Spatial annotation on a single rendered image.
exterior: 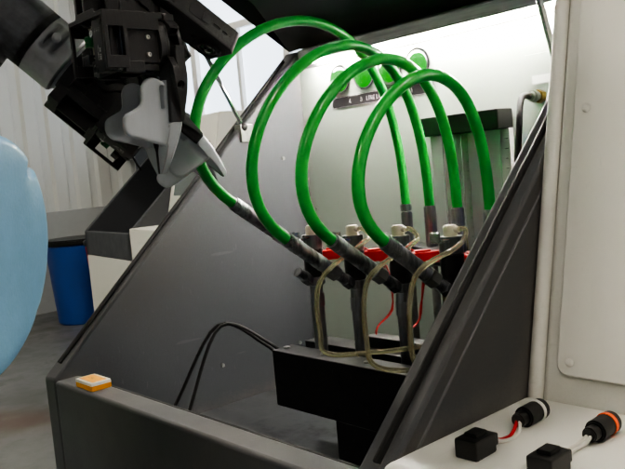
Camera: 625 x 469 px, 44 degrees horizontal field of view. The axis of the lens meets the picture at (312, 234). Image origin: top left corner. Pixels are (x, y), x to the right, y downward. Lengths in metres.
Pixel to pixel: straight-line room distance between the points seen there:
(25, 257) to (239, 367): 1.03
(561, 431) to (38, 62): 0.66
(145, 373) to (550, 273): 0.71
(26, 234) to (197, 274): 0.95
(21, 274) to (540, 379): 0.57
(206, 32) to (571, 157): 0.39
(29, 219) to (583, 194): 0.57
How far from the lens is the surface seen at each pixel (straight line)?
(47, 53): 0.91
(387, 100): 0.81
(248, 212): 0.98
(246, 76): 6.85
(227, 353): 1.37
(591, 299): 0.79
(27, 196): 0.38
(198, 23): 0.80
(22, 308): 0.39
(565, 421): 0.75
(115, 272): 4.59
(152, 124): 0.76
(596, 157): 0.81
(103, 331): 1.24
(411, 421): 0.70
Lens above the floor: 1.23
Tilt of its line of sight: 5 degrees down
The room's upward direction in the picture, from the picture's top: 5 degrees counter-clockwise
